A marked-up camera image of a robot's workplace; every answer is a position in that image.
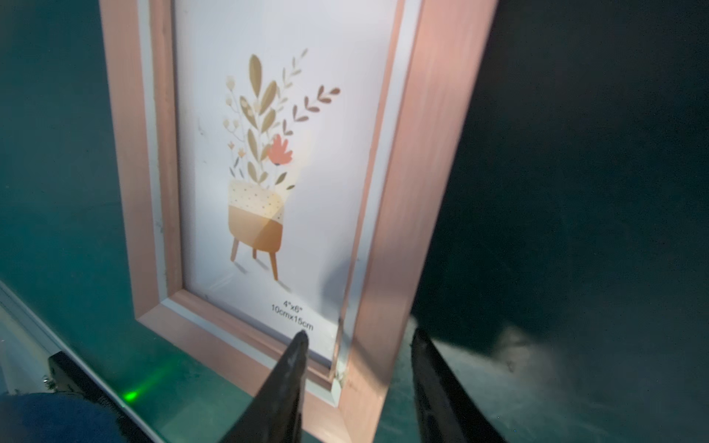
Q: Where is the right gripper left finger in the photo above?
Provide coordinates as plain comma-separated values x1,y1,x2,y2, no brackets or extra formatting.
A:
222,330,309,443

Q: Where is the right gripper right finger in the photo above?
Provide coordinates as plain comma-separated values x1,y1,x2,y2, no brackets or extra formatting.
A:
411,328,505,443

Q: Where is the pink picture frame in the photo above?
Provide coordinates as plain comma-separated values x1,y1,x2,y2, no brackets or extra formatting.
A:
100,1,497,442

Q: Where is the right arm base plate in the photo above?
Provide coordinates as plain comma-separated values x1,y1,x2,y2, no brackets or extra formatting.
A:
44,352,155,442

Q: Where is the aluminium front rail assembly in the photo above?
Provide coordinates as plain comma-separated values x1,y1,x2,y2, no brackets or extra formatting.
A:
1,284,164,442

